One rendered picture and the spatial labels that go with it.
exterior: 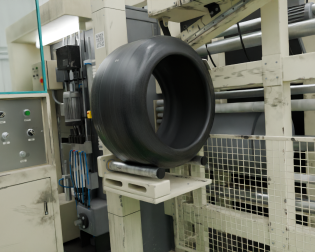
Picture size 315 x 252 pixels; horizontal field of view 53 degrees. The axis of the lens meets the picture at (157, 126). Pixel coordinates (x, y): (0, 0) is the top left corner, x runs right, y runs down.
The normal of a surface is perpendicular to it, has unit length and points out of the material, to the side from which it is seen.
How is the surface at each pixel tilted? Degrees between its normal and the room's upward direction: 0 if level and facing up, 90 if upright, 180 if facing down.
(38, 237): 90
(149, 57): 82
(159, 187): 90
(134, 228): 90
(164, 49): 80
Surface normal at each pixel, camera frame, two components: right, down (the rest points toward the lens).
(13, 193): 0.69, 0.00
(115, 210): -0.72, 0.10
